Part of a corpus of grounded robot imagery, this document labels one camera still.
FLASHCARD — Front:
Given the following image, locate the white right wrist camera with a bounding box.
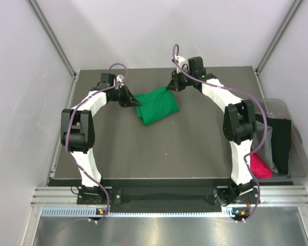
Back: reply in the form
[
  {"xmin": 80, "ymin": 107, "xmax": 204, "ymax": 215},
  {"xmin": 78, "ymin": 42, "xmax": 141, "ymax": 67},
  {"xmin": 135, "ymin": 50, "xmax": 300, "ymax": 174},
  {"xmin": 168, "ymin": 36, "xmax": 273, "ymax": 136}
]
[{"xmin": 175, "ymin": 55, "xmax": 187, "ymax": 74}]

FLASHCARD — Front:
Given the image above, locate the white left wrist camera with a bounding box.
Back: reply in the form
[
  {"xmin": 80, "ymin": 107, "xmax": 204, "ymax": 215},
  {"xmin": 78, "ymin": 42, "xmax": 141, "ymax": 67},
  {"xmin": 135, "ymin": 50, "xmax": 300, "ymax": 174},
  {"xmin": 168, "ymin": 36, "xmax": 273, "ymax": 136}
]
[{"xmin": 116, "ymin": 74, "xmax": 125, "ymax": 87}]

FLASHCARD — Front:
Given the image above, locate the aluminium front frame rail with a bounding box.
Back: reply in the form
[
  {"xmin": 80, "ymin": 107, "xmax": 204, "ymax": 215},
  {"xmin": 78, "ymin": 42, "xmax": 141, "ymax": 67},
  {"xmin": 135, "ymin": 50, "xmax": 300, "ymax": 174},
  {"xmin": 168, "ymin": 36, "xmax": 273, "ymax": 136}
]
[{"xmin": 31, "ymin": 186, "xmax": 308, "ymax": 207}]

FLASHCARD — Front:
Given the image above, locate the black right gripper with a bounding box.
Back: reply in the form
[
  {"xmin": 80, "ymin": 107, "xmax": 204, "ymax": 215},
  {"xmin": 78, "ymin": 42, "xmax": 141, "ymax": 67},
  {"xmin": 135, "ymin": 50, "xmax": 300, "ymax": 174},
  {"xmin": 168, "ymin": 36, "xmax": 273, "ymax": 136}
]
[{"xmin": 166, "ymin": 69, "xmax": 195, "ymax": 93}]

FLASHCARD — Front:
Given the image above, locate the grey t-shirt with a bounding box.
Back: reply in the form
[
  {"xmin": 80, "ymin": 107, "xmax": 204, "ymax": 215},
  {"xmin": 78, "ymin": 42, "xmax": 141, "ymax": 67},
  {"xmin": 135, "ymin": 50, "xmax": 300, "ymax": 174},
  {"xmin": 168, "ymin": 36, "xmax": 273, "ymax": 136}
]
[{"xmin": 252, "ymin": 121, "xmax": 278, "ymax": 174}]

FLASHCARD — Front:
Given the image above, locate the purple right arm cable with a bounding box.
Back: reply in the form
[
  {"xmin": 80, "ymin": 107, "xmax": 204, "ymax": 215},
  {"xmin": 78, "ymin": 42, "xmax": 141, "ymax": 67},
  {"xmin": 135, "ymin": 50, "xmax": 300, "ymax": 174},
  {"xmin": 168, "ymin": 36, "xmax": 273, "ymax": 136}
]
[{"xmin": 171, "ymin": 44, "xmax": 268, "ymax": 221}]

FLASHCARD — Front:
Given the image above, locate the green t-shirt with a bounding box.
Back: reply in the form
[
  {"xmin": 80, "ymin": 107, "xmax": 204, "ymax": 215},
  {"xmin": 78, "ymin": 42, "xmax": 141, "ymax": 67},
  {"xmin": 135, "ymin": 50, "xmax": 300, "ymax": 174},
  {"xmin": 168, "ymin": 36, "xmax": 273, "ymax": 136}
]
[{"xmin": 135, "ymin": 86, "xmax": 180, "ymax": 126}]

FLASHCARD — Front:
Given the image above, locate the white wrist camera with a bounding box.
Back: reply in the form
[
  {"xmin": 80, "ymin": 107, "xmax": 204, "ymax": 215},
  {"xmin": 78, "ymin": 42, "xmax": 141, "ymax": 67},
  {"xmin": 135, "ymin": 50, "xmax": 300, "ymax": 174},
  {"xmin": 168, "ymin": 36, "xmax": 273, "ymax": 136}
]
[
  {"xmin": 175, "ymin": 55, "xmax": 187, "ymax": 74},
  {"xmin": 116, "ymin": 74, "xmax": 125, "ymax": 87}
]

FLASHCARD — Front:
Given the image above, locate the grey slotted cable duct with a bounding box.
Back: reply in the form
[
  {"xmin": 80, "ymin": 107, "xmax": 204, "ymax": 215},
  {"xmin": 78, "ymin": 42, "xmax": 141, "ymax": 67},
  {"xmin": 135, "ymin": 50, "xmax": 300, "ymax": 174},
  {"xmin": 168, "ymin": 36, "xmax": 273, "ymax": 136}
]
[{"xmin": 41, "ymin": 206, "xmax": 249, "ymax": 218}]

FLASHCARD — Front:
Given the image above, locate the black folded t-shirt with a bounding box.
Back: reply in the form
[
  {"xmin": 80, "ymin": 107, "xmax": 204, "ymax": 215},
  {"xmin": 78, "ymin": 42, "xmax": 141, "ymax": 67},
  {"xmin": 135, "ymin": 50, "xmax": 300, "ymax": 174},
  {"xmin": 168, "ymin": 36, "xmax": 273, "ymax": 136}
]
[{"xmin": 266, "ymin": 117, "xmax": 292, "ymax": 175}]

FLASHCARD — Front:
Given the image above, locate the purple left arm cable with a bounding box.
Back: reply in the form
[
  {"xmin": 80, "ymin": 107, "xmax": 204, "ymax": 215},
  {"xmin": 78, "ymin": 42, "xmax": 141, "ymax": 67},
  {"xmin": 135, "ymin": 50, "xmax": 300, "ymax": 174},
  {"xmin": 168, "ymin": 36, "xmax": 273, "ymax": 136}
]
[{"xmin": 64, "ymin": 63, "xmax": 130, "ymax": 221}]

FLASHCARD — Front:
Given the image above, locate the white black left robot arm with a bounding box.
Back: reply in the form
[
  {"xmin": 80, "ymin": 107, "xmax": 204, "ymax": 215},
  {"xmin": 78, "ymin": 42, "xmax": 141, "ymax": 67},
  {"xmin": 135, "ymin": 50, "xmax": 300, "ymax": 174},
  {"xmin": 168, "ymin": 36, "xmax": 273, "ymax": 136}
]
[{"xmin": 61, "ymin": 73, "xmax": 140, "ymax": 204}]

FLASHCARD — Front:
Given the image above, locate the left aluminium corner post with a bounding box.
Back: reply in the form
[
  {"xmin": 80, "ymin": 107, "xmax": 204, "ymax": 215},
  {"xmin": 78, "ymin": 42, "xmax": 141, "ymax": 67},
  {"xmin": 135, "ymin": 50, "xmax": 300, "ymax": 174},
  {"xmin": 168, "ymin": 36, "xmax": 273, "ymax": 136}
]
[{"xmin": 26, "ymin": 0, "xmax": 76, "ymax": 79}]

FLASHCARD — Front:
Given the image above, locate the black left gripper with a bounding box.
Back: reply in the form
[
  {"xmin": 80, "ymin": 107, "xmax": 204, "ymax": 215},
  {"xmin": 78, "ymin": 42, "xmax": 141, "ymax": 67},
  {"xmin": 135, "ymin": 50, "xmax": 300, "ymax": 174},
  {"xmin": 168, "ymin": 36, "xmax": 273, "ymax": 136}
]
[{"xmin": 111, "ymin": 84, "xmax": 140, "ymax": 108}]

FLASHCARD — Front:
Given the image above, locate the clear plastic storage bin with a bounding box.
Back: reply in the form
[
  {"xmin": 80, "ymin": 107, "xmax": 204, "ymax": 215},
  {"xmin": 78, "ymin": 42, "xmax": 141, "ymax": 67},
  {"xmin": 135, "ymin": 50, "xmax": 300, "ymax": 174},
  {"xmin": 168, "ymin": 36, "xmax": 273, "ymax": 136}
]
[{"xmin": 248, "ymin": 98, "xmax": 308, "ymax": 182}]

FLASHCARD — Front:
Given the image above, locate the right aluminium corner post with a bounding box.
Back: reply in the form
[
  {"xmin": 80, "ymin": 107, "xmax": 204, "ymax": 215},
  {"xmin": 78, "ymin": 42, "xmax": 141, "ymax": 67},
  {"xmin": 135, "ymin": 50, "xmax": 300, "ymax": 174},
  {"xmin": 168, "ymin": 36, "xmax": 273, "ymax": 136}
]
[{"xmin": 255, "ymin": 0, "xmax": 304, "ymax": 76}]

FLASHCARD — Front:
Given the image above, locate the pink t-shirt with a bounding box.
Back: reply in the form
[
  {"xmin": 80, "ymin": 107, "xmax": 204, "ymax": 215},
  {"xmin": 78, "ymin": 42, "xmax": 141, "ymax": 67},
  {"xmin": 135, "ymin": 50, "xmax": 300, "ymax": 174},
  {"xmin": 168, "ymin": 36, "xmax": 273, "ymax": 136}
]
[{"xmin": 250, "ymin": 154, "xmax": 273, "ymax": 179}]

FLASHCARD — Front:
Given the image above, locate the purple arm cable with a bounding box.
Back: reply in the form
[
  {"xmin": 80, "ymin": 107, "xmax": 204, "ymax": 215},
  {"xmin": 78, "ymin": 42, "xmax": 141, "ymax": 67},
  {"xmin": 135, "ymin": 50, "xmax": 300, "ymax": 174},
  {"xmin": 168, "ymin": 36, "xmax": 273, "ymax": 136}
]
[
  {"xmin": 64, "ymin": 63, "xmax": 130, "ymax": 221},
  {"xmin": 171, "ymin": 44, "xmax": 268, "ymax": 221}
]

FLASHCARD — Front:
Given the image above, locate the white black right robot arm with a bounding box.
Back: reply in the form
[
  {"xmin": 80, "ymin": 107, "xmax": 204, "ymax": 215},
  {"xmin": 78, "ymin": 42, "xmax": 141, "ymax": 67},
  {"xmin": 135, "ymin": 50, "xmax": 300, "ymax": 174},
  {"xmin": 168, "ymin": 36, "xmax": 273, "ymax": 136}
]
[{"xmin": 167, "ymin": 55, "xmax": 257, "ymax": 204}]

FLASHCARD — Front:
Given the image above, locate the aluminium corner post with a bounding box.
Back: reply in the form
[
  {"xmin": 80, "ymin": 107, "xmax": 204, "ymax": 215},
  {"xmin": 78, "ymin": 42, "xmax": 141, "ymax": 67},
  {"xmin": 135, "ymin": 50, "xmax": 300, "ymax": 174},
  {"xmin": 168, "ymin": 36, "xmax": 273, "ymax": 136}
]
[
  {"xmin": 255, "ymin": 0, "xmax": 304, "ymax": 76},
  {"xmin": 26, "ymin": 0, "xmax": 76, "ymax": 79}
]

